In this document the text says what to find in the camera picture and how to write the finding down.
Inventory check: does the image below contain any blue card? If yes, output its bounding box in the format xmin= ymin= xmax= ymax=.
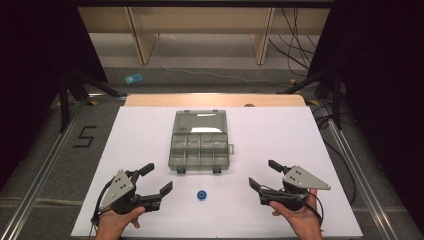
xmin=124 ymin=72 xmax=144 ymax=85

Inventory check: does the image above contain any black metal stand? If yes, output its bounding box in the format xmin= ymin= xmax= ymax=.
xmin=276 ymin=68 xmax=345 ymax=131
xmin=57 ymin=68 xmax=128 ymax=134

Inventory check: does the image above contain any person's left hand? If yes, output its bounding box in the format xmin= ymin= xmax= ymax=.
xmin=94 ymin=205 xmax=147 ymax=240

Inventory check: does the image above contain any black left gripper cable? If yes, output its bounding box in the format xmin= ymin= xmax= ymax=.
xmin=87 ymin=178 xmax=116 ymax=240

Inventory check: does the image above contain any white floor cable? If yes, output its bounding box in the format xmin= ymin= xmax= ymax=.
xmin=149 ymin=33 xmax=292 ymax=89

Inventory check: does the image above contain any clear grey compartment box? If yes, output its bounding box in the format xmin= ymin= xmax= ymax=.
xmin=167 ymin=109 xmax=235 ymax=175

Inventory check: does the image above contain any aluminium floor rail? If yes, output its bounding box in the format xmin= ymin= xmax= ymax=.
xmin=309 ymin=99 xmax=400 ymax=240
xmin=0 ymin=93 xmax=128 ymax=240

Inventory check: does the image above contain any light wooden shelf unit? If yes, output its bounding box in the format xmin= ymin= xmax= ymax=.
xmin=77 ymin=6 xmax=331 ymax=66

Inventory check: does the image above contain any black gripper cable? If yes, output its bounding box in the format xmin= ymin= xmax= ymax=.
xmin=308 ymin=191 xmax=325 ymax=232
xmin=87 ymin=178 xmax=116 ymax=240

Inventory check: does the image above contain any white table cover sheet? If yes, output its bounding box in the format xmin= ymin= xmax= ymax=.
xmin=70 ymin=105 xmax=364 ymax=239

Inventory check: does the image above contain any black curtain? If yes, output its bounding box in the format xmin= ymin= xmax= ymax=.
xmin=0 ymin=0 xmax=110 ymax=189
xmin=305 ymin=0 xmax=424 ymax=233

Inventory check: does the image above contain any black floor cable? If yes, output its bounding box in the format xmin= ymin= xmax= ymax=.
xmin=311 ymin=103 xmax=358 ymax=206

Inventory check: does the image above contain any bundle of black cables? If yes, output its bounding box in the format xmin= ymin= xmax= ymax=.
xmin=267 ymin=7 xmax=322 ymax=78

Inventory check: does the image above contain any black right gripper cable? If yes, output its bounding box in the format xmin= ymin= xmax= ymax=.
xmin=308 ymin=191 xmax=325 ymax=232

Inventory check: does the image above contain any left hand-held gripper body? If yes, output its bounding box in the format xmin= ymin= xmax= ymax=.
xmin=98 ymin=169 xmax=163 ymax=215

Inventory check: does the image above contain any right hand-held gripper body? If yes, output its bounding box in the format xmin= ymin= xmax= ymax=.
xmin=258 ymin=165 xmax=332 ymax=212

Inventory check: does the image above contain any person's right hand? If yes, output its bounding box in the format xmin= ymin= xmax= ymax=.
xmin=268 ymin=188 xmax=325 ymax=240

